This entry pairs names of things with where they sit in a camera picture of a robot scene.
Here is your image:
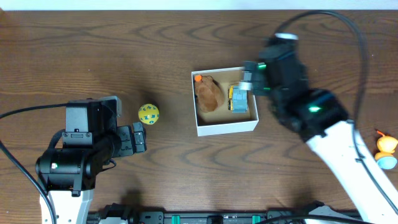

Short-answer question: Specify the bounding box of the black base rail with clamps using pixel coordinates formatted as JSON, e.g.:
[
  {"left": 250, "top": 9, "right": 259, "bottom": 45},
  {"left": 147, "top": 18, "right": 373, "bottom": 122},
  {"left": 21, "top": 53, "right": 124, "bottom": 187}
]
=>
[{"left": 86, "top": 202, "right": 365, "bottom": 224}]

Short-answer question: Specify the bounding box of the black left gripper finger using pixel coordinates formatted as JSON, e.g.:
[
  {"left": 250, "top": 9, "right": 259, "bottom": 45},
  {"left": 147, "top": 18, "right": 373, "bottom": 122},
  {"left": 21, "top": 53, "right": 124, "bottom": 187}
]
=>
[
  {"left": 134, "top": 132, "right": 147, "bottom": 153},
  {"left": 132, "top": 122, "right": 146, "bottom": 136}
]

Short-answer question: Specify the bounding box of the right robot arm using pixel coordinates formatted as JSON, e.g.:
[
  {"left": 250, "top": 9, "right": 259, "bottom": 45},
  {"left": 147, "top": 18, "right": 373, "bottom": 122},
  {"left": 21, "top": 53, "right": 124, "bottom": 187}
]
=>
[{"left": 239, "top": 33, "right": 397, "bottom": 223}]

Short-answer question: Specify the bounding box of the white cardboard box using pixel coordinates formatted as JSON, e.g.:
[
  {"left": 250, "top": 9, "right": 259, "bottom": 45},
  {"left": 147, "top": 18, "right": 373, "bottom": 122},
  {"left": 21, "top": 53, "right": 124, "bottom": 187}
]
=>
[{"left": 191, "top": 67, "right": 259, "bottom": 136}]

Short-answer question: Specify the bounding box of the brown plush toy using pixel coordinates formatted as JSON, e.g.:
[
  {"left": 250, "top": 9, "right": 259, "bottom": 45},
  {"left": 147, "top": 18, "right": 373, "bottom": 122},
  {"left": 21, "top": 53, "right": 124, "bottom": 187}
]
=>
[{"left": 194, "top": 75, "right": 224, "bottom": 113}]

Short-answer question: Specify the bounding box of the yellow ball with blue letters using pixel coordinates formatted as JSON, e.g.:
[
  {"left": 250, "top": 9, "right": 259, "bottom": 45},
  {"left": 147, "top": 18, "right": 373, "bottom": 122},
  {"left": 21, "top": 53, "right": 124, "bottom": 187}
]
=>
[{"left": 138, "top": 104, "right": 160, "bottom": 124}]

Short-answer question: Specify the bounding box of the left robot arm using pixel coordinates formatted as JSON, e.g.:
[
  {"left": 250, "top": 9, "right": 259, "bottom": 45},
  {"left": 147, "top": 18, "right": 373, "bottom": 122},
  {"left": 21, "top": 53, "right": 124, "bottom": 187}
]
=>
[{"left": 35, "top": 96, "right": 146, "bottom": 223}]

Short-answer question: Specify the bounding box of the yellow and grey toy truck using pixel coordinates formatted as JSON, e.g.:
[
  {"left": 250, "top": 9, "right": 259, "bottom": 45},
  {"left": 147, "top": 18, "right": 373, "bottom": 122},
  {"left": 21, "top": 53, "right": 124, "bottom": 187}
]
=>
[{"left": 228, "top": 85, "right": 248, "bottom": 113}]

